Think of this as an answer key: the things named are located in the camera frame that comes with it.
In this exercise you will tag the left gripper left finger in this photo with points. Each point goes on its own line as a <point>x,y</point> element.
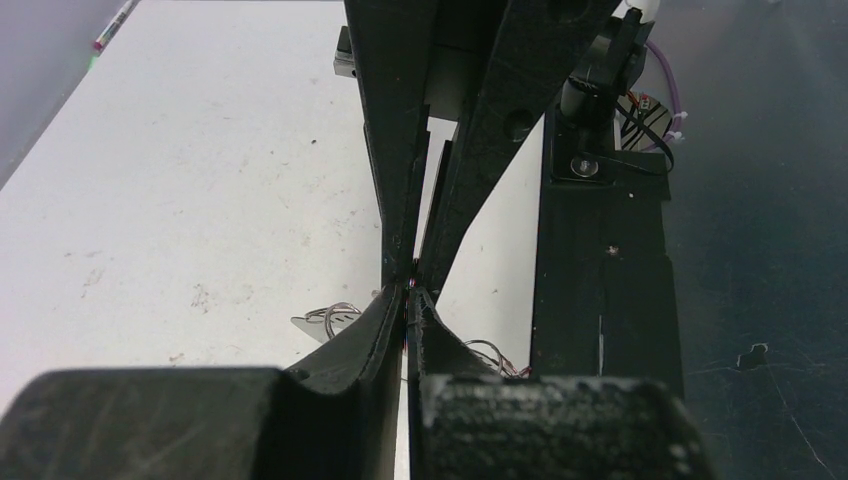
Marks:
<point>341,401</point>

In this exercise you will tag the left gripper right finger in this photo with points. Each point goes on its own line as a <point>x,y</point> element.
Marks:
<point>453,409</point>

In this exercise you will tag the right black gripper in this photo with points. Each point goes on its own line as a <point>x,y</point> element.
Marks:
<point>493,66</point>

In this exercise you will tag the key with red tag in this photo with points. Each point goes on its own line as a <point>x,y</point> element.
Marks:
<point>509,370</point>

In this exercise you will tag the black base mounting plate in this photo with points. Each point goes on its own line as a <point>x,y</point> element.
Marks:
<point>604,300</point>

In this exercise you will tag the marker pen on rail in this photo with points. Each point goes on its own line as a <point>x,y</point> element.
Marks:
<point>113,26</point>

